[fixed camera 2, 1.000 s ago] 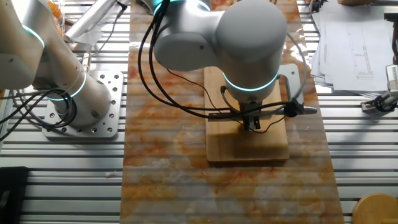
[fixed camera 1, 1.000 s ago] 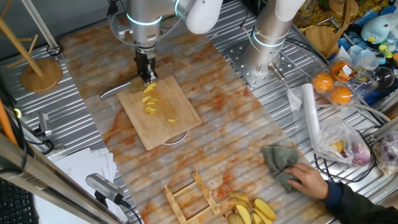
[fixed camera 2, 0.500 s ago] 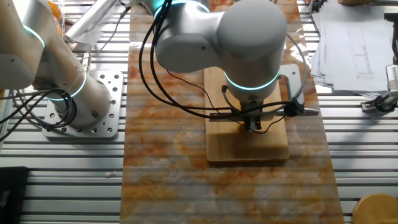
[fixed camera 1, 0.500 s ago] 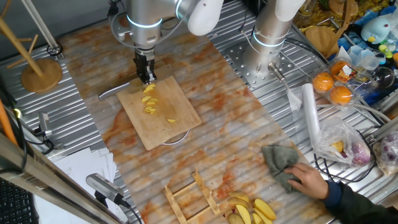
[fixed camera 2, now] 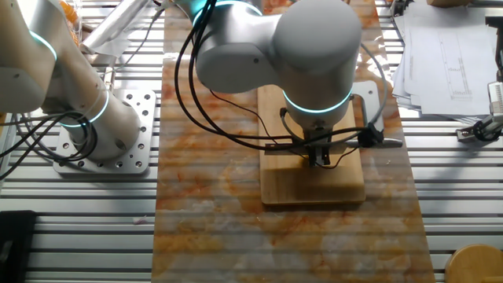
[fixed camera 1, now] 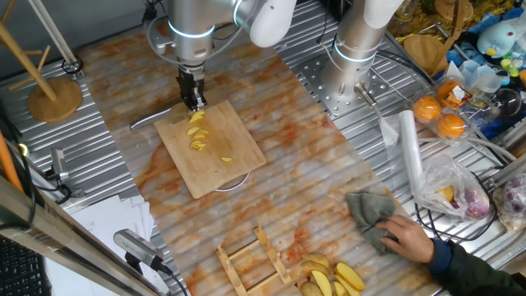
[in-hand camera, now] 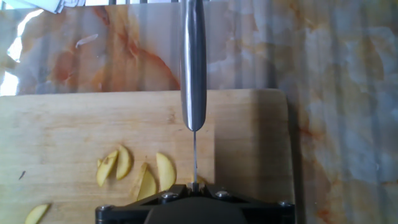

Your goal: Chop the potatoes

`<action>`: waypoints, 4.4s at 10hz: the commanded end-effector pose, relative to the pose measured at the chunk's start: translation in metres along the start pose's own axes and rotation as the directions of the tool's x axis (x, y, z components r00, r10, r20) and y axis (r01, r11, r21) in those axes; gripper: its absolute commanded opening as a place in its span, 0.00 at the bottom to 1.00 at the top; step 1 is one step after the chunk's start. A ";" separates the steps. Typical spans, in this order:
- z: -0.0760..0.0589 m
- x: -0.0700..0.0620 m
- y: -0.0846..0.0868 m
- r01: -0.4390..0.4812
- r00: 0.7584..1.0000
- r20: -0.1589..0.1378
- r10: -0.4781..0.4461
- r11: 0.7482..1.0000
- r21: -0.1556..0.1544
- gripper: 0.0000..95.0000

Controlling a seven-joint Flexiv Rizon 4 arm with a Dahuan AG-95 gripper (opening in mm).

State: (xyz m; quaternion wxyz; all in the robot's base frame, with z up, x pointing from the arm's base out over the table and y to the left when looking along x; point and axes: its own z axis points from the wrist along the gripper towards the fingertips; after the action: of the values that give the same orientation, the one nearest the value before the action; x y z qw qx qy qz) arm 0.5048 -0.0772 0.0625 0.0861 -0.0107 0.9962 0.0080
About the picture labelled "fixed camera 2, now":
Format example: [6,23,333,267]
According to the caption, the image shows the metal cylinder connector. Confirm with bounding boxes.
[101,65,116,94]

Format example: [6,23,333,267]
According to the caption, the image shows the camera on clamp mount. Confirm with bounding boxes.
[454,81,503,144]

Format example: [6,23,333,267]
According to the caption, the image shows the steel cleaver knife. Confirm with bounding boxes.
[264,136,405,153]

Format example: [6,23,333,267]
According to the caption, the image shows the white film roll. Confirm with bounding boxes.
[79,0,154,57]

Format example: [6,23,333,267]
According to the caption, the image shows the black base cable bundle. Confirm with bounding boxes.
[0,109,99,182]

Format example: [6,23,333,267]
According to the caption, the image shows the orange marbled table mat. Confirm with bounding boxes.
[151,0,437,283]

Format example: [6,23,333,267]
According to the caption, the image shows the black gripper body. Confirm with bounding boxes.
[303,129,333,153]

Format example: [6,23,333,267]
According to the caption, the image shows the stack of white papers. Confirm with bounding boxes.
[391,2,501,123]

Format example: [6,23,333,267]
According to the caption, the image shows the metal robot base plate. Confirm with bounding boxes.
[52,88,158,175]

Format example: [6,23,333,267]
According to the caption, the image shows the round wooden disc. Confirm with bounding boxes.
[444,244,503,283]

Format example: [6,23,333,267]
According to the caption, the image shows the black box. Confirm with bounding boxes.
[0,209,39,283]

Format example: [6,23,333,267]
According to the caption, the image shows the clear plastic fruit package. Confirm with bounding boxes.
[54,0,83,50]

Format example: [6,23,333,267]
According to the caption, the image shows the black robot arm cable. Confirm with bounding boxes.
[172,0,374,171]

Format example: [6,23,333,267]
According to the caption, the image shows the wooden cutting board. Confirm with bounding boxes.
[257,84,366,206]

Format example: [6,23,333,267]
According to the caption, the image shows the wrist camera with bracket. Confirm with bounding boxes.
[351,80,385,149]

